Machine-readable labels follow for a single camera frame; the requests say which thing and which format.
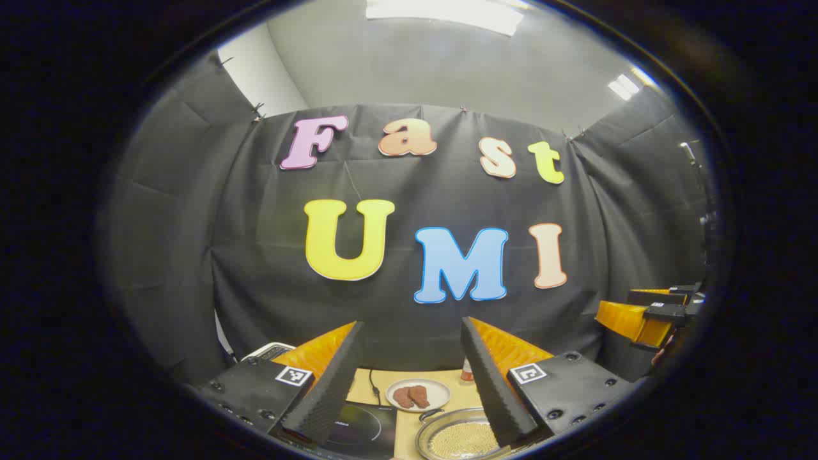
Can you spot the white oval plate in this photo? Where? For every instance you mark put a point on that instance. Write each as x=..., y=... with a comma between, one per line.
x=434, y=386

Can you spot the large ceiling light panel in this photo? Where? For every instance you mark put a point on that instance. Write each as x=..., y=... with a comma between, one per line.
x=447, y=13

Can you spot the metal stand pole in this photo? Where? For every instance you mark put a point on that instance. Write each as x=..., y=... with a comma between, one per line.
x=700, y=179

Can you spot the black induction cooktop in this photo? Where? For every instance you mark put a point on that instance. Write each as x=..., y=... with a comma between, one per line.
x=364, y=428

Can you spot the soybeans in pot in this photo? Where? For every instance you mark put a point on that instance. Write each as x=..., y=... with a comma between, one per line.
x=460, y=441

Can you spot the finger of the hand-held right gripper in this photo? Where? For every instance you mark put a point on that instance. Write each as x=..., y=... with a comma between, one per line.
x=629, y=322
x=664, y=295

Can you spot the clear water bottle red label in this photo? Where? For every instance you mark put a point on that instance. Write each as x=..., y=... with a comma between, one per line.
x=467, y=372

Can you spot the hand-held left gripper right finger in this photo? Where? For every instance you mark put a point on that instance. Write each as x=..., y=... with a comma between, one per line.
x=495, y=396

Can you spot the small ceiling light panel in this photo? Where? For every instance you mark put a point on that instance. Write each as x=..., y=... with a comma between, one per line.
x=626, y=84

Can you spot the red meat slices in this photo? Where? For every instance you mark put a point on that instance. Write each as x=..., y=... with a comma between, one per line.
x=412, y=396

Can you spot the white toaster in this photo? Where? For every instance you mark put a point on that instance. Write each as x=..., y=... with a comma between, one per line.
x=268, y=351

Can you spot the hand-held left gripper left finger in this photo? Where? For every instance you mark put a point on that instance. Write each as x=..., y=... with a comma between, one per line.
x=332, y=390

